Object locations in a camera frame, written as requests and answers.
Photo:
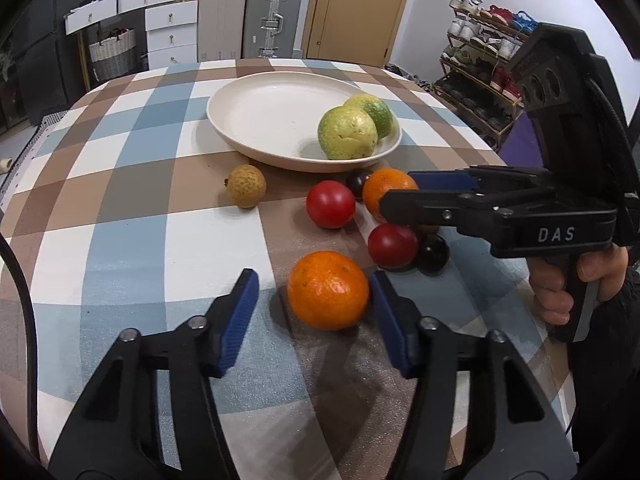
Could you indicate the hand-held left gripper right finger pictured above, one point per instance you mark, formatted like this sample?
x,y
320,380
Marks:
x,y
392,325

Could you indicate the green round citrus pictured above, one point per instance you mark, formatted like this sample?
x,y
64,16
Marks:
x,y
381,112

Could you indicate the brown longan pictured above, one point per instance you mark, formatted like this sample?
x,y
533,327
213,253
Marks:
x,y
246,185

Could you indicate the dark purple plum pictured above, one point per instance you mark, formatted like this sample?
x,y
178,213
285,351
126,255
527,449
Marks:
x,y
434,255
357,184

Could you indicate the group of assorted shoes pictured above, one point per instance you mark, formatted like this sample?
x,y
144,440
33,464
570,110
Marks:
x,y
475,35

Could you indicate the person's right hand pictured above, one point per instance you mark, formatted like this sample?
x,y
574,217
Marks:
x,y
552,300

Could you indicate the orange tangerine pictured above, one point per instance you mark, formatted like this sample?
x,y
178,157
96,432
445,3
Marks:
x,y
387,184
327,290

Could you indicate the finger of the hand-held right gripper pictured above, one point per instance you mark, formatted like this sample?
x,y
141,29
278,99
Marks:
x,y
425,210
440,179

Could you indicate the cream round plate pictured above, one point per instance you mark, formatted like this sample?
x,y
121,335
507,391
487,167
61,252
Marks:
x,y
260,110

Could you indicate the red cherry tomato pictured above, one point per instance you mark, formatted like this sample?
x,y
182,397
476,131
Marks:
x,y
392,246
330,204

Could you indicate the woven laundry basket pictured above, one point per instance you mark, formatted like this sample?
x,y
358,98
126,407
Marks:
x,y
114,55

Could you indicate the wooden shoe rack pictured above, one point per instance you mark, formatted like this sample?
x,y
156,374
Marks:
x,y
480,85

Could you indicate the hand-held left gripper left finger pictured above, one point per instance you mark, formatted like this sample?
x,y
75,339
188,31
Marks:
x,y
240,320

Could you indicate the purple cloth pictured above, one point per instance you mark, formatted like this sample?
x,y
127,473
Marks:
x,y
520,147

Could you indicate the white drawer desk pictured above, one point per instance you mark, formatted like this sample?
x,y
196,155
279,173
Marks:
x,y
170,20

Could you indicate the silver suitcase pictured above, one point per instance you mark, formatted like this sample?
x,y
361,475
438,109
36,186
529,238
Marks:
x,y
272,15

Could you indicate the wooden door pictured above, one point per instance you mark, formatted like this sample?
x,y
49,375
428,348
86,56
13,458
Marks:
x,y
355,10

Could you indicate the yellow-green guava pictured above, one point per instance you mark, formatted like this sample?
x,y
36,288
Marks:
x,y
345,132

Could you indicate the black refrigerator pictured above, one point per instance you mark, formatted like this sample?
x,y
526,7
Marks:
x,y
45,60

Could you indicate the person's right forearm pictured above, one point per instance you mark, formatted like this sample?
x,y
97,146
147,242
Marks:
x,y
610,360

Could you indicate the beige suitcase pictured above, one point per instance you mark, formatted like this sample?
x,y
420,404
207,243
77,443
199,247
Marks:
x,y
222,15

